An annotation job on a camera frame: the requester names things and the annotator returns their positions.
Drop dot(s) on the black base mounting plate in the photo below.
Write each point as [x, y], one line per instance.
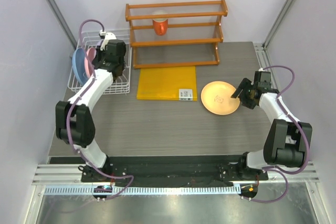
[169, 171]

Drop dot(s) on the white slotted cable duct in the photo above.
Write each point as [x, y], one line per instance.
[70, 190]

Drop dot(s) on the orange mug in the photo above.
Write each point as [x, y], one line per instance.
[160, 26]

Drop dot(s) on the orange wooden shelf rack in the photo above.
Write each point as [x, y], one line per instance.
[187, 28]

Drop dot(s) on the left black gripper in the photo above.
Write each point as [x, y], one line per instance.
[97, 59]

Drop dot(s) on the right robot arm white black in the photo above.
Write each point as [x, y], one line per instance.
[287, 146]

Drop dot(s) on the blue plate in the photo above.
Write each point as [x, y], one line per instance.
[78, 65]

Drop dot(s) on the yellow clip file folder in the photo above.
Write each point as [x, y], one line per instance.
[171, 84]

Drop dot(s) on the pink plate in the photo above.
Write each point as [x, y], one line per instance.
[91, 54]

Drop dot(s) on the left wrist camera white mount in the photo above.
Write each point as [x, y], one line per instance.
[105, 38]

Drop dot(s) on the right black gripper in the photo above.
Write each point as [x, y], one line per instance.
[244, 85]

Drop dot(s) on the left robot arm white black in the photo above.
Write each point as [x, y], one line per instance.
[74, 122]

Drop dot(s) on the orange tan plate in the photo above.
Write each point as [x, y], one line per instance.
[216, 98]

